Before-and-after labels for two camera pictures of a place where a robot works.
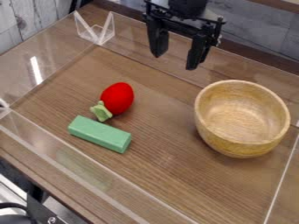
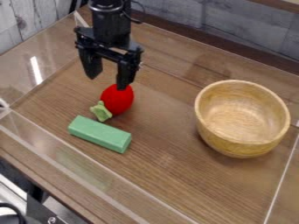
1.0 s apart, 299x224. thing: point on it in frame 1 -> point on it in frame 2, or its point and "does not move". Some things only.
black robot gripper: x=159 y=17 -> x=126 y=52
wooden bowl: x=242 y=118 does not move
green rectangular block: x=101 y=134 does not move
